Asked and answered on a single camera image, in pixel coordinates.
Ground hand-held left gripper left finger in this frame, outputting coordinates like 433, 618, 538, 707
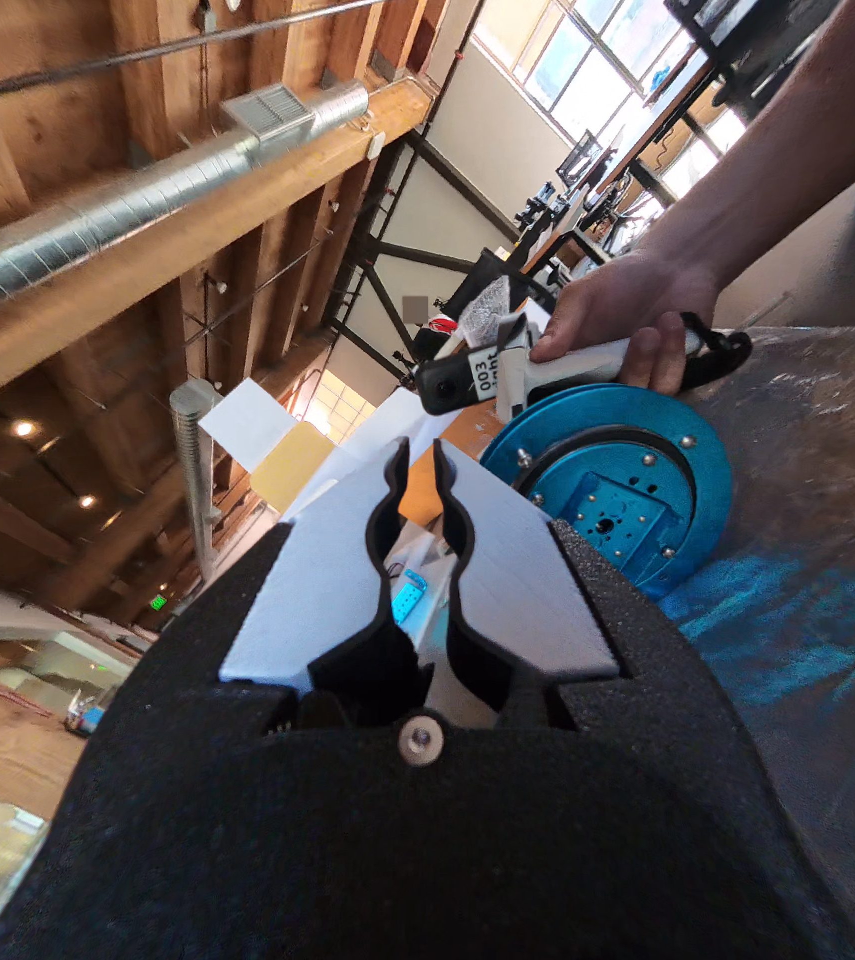
219, 437, 432, 727

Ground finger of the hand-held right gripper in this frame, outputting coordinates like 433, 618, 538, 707
499, 371, 531, 426

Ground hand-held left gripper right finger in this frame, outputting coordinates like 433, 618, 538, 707
433, 438, 620, 712

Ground blue metal turntable disc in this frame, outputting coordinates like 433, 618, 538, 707
478, 384, 735, 603

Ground person's right forearm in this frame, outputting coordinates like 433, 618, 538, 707
637, 0, 855, 301

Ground person's right hand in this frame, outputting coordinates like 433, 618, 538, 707
527, 249, 723, 396

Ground bubble wrapped part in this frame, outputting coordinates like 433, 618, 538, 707
461, 276, 513, 348

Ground orange and white cardboard box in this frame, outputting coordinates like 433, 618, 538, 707
198, 377, 507, 530

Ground black high-back chair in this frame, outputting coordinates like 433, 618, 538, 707
441, 247, 550, 363

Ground wooden background work table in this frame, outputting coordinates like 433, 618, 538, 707
516, 56, 717, 273

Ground large clear plastic bag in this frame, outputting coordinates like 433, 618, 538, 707
656, 324, 855, 960

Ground white ceiling vent unit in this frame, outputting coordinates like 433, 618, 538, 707
219, 82, 318, 141

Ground tall paned window with shades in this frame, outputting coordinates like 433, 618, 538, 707
471, 0, 745, 198

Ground blue metal U bracket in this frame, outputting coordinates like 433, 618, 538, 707
393, 568, 429, 625

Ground narrow ribbed silver duct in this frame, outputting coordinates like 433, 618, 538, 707
169, 378, 224, 584

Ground silver ceiling duct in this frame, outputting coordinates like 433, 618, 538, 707
0, 78, 370, 325

